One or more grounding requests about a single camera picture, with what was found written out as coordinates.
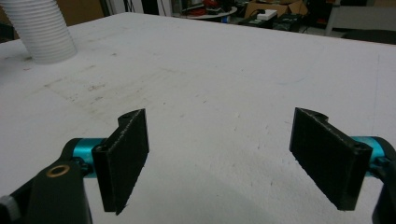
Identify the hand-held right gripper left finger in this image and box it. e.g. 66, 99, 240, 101
92, 108, 149, 216

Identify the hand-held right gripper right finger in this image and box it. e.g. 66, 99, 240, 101
289, 107, 374, 211

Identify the black equipment case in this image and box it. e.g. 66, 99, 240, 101
239, 13, 304, 33

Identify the stack of ribbed plastic cups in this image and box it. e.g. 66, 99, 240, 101
0, 0, 78, 65

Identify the cardboard box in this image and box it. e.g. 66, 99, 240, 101
244, 0, 309, 19

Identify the brown wooden board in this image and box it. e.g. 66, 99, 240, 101
55, 0, 106, 27

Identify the round white table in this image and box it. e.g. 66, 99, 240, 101
181, 6, 238, 21

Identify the white metal frame table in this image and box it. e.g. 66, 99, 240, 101
324, 0, 396, 37

